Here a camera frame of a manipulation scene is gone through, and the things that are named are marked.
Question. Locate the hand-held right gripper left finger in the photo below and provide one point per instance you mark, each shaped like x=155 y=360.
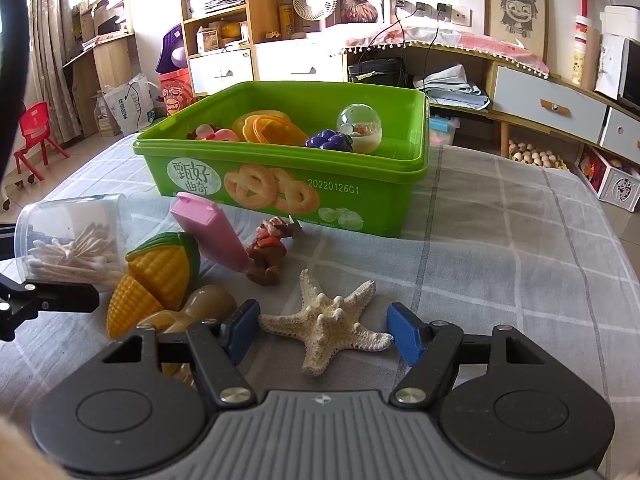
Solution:
x=240 y=330

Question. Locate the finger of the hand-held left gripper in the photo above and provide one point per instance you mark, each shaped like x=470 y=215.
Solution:
x=55 y=297

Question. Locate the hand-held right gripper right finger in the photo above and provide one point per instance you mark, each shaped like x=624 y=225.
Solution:
x=405 y=332

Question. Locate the clear cotton swab container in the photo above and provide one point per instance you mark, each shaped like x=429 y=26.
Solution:
x=75 y=240

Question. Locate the beige starfish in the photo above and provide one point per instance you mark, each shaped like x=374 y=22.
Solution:
x=325 y=325

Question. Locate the green plastic box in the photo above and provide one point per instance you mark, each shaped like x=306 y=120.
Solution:
x=350 y=200

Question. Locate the pink round toy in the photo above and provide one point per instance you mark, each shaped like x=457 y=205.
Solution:
x=224 y=135

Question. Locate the yellow toy pot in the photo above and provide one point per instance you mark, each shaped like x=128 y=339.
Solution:
x=272 y=132

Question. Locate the purple toy grapes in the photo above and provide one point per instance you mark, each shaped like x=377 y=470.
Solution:
x=327 y=140

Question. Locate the clear capsule ball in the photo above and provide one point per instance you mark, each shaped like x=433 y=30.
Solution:
x=360 y=127

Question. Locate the beige plastic toy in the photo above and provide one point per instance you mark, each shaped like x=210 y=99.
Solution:
x=205 y=305

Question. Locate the yellow toy corn tip half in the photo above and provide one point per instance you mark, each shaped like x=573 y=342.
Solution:
x=130 y=305

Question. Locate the brown toy figurine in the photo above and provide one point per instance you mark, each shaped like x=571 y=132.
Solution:
x=267 y=255

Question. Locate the toy corn half green husk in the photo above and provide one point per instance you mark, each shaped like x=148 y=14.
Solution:
x=165 y=270

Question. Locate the pink toy box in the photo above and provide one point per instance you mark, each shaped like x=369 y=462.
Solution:
x=215 y=235

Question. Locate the grey checkered tablecloth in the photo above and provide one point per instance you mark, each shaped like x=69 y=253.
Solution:
x=500 y=260

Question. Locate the red child chair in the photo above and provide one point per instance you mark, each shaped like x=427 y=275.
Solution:
x=35 y=125

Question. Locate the white plastic bag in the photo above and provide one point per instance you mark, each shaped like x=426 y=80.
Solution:
x=127 y=105

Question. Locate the clear storage box pink contents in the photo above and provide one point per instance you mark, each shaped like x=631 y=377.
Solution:
x=442 y=130

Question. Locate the yellow egg tray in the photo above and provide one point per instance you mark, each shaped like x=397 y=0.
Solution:
x=535 y=155

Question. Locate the wooden desk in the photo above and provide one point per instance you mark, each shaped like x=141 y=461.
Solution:
x=112 y=65

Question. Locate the red printed bag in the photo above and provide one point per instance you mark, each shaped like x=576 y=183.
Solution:
x=175 y=90

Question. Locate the folded cloths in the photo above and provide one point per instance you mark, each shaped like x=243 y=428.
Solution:
x=450 y=85

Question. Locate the beige curtain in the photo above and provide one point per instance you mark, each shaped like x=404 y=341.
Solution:
x=50 y=35

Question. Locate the black bag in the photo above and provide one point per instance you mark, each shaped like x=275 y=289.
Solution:
x=375 y=67

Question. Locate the wooden tv cabinet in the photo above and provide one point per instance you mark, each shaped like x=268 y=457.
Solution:
x=540 y=95

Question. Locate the pink tasselled runner cloth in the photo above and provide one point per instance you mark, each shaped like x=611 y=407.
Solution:
x=480 y=42

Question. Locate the wooden bookshelf cabinet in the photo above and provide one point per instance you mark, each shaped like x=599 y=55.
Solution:
x=260 y=20

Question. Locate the white cylindrical canister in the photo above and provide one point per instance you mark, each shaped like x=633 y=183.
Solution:
x=582 y=50

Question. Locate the white desk fan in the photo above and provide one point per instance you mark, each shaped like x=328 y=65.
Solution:
x=314 y=4

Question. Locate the framed cartoon poster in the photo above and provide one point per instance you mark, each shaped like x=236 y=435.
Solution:
x=515 y=5

